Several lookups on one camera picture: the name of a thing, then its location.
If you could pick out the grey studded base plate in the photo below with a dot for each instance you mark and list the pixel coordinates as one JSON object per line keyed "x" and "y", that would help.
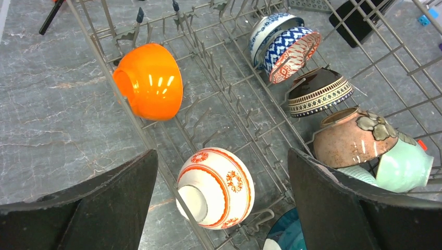
{"x": 319, "y": 6}

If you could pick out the pink brown flower bowl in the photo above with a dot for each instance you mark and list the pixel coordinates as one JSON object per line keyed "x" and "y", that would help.
{"x": 353, "y": 136}

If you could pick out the white bowl orange pattern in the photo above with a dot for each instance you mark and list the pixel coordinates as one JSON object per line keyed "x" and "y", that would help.
{"x": 217, "y": 188}

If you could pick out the white blue rimmed bowl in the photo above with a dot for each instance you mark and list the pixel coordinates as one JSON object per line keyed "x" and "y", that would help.
{"x": 263, "y": 31}

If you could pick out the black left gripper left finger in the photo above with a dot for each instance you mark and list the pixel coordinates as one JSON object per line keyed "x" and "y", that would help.
{"x": 105, "y": 212}

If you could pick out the dark brown banded bowl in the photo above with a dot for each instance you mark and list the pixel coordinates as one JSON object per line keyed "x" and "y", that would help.
{"x": 316, "y": 91}

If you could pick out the pale green bowl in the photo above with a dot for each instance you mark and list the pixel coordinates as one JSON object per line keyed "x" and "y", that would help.
{"x": 405, "y": 166}

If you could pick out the teal bowl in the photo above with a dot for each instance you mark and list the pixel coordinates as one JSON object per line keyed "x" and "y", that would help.
{"x": 286, "y": 233}

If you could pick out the black microphone tripod stand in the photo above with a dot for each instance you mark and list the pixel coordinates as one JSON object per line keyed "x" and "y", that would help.
{"x": 51, "y": 16}

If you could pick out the blue white patterned bowl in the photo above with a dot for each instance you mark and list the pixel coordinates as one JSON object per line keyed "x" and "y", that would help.
{"x": 289, "y": 51}

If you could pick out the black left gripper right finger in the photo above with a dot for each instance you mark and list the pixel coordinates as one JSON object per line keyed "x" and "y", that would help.
{"x": 340, "y": 212}

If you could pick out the grey wire dish rack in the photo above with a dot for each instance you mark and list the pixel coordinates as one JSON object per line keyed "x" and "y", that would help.
{"x": 229, "y": 103}

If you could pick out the light green ribbed bowl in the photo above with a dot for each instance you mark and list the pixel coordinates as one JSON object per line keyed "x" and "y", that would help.
{"x": 359, "y": 173}

